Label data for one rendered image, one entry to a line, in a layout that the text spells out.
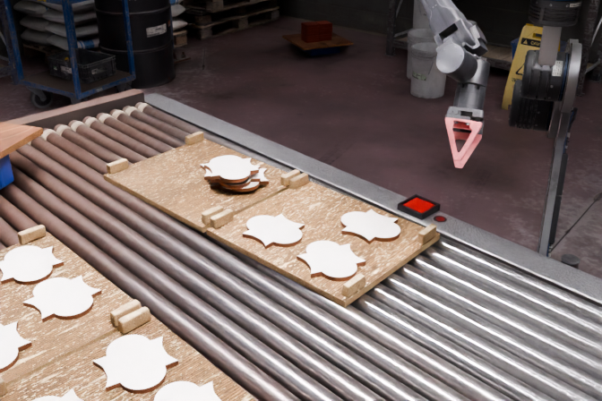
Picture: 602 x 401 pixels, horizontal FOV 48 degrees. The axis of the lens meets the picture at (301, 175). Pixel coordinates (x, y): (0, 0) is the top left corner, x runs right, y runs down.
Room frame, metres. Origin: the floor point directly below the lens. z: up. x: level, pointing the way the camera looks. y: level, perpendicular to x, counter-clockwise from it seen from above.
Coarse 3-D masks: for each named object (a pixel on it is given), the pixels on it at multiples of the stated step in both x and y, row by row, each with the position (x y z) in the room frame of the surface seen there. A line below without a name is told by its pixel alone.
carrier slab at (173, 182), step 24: (192, 144) 1.83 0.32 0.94; (216, 144) 1.83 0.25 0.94; (144, 168) 1.66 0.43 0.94; (168, 168) 1.66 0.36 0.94; (192, 168) 1.66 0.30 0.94; (144, 192) 1.52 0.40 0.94; (168, 192) 1.52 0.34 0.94; (192, 192) 1.52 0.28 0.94; (216, 192) 1.52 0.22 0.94; (240, 192) 1.52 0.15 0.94; (264, 192) 1.52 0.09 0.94; (192, 216) 1.40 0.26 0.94
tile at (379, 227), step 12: (348, 216) 1.39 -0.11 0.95; (360, 216) 1.39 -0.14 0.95; (372, 216) 1.39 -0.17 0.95; (348, 228) 1.33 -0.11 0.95; (360, 228) 1.33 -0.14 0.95; (372, 228) 1.33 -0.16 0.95; (384, 228) 1.33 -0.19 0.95; (396, 228) 1.33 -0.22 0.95; (372, 240) 1.29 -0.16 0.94; (384, 240) 1.29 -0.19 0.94
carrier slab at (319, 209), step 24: (288, 192) 1.53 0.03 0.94; (312, 192) 1.53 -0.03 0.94; (336, 192) 1.53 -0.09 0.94; (240, 216) 1.40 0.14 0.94; (288, 216) 1.40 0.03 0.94; (312, 216) 1.41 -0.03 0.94; (336, 216) 1.41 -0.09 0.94; (384, 216) 1.41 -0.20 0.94; (240, 240) 1.29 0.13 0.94; (312, 240) 1.30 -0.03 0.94; (336, 240) 1.30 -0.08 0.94; (360, 240) 1.30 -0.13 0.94; (408, 240) 1.30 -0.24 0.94; (432, 240) 1.30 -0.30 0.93; (264, 264) 1.22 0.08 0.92; (288, 264) 1.20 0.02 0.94; (384, 264) 1.20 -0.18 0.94; (312, 288) 1.13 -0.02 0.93; (336, 288) 1.11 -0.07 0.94; (360, 288) 1.11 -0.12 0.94
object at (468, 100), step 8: (464, 88) 1.24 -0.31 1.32; (472, 88) 1.23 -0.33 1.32; (480, 88) 1.23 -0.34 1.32; (456, 96) 1.24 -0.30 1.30; (464, 96) 1.23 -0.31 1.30; (472, 96) 1.22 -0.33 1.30; (480, 96) 1.23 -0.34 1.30; (456, 104) 1.23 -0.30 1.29; (464, 104) 1.22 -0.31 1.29; (472, 104) 1.21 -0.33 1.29; (480, 104) 1.22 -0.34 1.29; (456, 112) 1.19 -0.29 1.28; (464, 112) 1.20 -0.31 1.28; (472, 112) 1.19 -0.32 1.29; (480, 112) 1.18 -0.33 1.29
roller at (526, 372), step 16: (80, 128) 2.00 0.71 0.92; (112, 144) 1.87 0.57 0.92; (128, 160) 1.79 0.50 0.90; (384, 288) 1.14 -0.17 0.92; (400, 304) 1.09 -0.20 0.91; (416, 304) 1.08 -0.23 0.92; (416, 320) 1.05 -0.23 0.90; (432, 320) 1.04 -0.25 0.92; (448, 320) 1.03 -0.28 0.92; (448, 336) 1.00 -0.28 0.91; (464, 336) 0.99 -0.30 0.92; (480, 352) 0.96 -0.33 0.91; (496, 352) 0.95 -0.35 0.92; (512, 368) 0.91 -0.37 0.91; (528, 368) 0.90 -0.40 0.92; (528, 384) 0.88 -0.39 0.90; (544, 384) 0.87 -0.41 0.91; (560, 384) 0.87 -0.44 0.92; (560, 400) 0.84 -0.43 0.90; (576, 400) 0.83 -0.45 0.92; (592, 400) 0.83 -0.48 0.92
